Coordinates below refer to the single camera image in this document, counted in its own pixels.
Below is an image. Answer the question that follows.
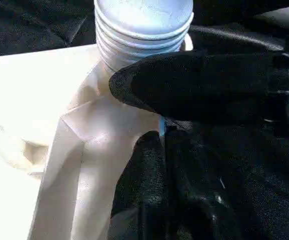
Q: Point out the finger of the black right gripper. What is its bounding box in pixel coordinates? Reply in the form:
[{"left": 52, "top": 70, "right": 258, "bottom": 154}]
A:
[{"left": 108, "top": 50, "right": 289, "bottom": 126}]

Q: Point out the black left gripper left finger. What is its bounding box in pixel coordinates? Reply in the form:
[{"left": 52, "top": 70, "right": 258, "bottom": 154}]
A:
[{"left": 108, "top": 131, "right": 167, "bottom": 240}]

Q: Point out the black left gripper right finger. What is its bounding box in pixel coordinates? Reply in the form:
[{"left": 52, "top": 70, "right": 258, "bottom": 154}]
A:
[{"left": 164, "top": 124, "right": 270, "bottom": 240}]

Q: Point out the white plastic table leg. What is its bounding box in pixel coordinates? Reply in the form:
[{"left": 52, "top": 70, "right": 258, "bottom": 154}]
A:
[{"left": 93, "top": 0, "right": 195, "bottom": 76}]

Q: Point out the white table top frame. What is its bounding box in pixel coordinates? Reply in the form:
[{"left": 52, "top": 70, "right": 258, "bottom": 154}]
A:
[{"left": 0, "top": 42, "right": 194, "bottom": 240}]

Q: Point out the black work mat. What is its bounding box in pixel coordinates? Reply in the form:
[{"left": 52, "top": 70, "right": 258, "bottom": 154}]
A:
[{"left": 0, "top": 0, "right": 289, "bottom": 240}]

